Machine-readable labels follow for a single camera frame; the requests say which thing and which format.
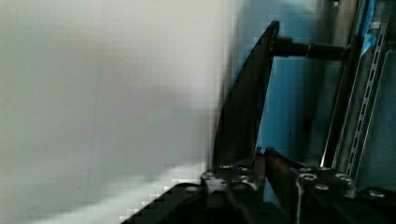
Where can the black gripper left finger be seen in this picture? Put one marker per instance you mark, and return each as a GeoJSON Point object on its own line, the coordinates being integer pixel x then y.
{"type": "Point", "coordinates": [234, 191]}

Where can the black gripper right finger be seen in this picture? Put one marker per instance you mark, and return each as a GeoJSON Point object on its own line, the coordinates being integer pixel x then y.
{"type": "Point", "coordinates": [305, 193]}

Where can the black silver toaster oven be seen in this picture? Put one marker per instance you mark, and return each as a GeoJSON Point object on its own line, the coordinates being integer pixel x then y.
{"type": "Point", "coordinates": [315, 80]}

